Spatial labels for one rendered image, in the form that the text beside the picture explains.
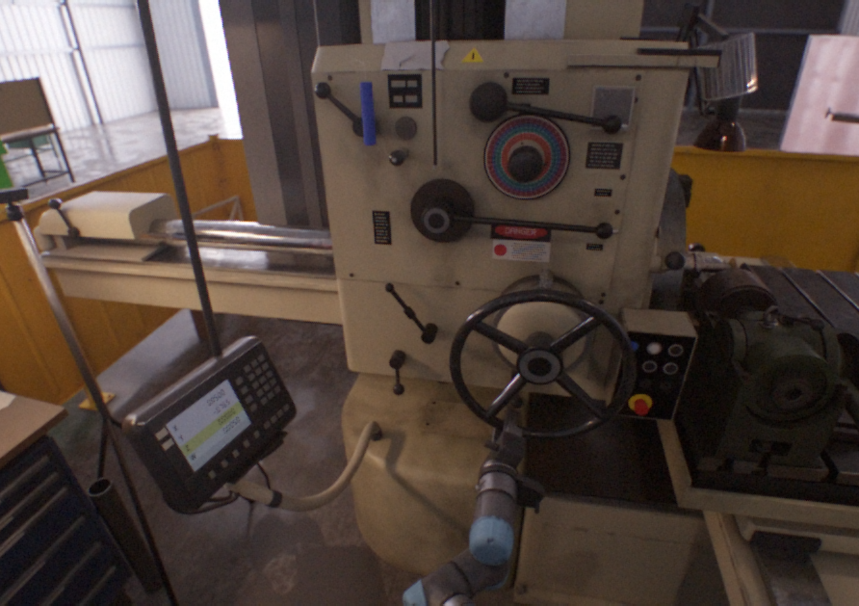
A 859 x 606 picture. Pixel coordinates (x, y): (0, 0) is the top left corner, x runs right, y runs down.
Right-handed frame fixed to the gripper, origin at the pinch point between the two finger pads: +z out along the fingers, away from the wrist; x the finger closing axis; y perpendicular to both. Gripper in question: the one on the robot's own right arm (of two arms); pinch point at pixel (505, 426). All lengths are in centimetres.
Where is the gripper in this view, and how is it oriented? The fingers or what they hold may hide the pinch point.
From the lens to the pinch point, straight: 112.3
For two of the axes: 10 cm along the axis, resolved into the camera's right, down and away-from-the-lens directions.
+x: -3.2, 7.9, 5.3
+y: -9.2, -3.8, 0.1
